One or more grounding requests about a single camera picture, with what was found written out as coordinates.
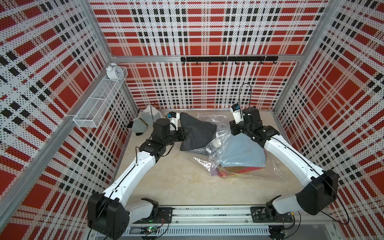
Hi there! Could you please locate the black wall hook rail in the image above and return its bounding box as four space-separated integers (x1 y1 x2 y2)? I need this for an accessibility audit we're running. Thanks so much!
181 56 279 63

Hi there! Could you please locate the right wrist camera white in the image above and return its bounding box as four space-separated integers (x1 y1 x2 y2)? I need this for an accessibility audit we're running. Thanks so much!
230 103 244 124

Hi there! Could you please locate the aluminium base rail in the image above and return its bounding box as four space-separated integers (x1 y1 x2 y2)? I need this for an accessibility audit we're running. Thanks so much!
86 204 340 238

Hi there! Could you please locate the clear plastic vacuum bag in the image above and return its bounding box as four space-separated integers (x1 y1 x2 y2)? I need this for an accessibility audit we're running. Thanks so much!
188 112 291 182

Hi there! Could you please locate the light blue folded garment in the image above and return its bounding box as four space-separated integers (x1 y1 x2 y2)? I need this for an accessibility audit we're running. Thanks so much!
218 134 266 168

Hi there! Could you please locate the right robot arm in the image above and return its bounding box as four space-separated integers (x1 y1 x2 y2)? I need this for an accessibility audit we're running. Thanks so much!
230 104 339 218

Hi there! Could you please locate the white alarm clock on shelf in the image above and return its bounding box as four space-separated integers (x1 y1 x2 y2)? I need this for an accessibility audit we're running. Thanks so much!
106 63 124 80

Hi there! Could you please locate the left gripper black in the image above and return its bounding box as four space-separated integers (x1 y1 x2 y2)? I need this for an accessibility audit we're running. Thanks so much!
162 125 191 146

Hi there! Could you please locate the grey white plush toy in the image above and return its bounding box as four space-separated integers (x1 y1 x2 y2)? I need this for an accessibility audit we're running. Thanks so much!
128 105 164 136

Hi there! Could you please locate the white wire mesh shelf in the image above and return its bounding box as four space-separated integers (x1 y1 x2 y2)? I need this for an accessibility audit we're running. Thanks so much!
74 67 128 128

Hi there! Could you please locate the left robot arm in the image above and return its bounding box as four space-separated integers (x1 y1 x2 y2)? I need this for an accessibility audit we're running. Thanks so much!
88 112 186 240

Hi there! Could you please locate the red folded garment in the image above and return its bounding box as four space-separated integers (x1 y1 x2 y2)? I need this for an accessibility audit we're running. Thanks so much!
216 166 264 178

